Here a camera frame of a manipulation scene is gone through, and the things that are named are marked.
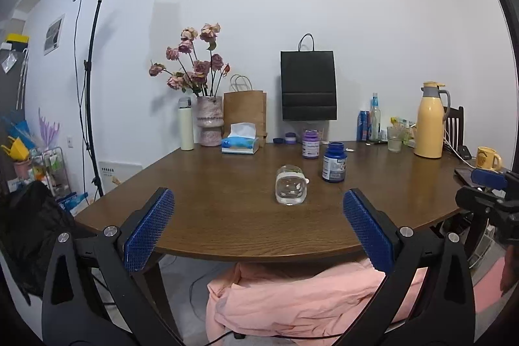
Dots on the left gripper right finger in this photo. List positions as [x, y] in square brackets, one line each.
[426, 297]

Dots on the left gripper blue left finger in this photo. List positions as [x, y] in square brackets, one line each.
[90, 296]

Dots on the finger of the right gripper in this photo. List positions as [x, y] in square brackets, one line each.
[489, 179]

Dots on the blue plastic jar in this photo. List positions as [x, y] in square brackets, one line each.
[334, 163]

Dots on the clear patterned plastic cup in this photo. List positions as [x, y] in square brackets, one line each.
[291, 186]

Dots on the yellow mug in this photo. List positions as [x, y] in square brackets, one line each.
[488, 159]

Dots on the black smartphone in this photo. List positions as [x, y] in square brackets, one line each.
[464, 176]

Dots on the dark wooden chair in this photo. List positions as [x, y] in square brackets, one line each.
[454, 127]

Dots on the yellow thermos jug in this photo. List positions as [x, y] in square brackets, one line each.
[432, 113]

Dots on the snack packets pile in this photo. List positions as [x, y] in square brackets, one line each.
[410, 131]

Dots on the pink cloth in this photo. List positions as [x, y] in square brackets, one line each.
[308, 305]

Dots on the clear drinking glass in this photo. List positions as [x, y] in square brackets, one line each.
[394, 138]

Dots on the glass bottle blue label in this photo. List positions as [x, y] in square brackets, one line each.
[374, 119]

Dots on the blue soda can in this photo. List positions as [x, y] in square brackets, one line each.
[362, 126]

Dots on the purple supplement bottle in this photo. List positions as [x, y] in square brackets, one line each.
[310, 144]

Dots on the cream thermos bottle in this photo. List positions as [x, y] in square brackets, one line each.
[186, 129]

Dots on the purple bottle cap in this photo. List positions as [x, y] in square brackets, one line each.
[290, 138]

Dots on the black paper bag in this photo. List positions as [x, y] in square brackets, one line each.
[308, 83]

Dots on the pink ceramic vase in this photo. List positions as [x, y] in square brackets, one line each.
[209, 117]

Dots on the blue tissue box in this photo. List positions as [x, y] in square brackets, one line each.
[242, 140]

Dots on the brown paper bag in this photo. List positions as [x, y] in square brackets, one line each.
[244, 104]

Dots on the dried pink roses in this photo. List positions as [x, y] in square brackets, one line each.
[198, 67]

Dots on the grey refrigerator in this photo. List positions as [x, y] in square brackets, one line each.
[12, 105]

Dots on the wire storage rack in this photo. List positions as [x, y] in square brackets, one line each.
[36, 157]

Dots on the white wall poster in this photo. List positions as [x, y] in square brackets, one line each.
[53, 34]

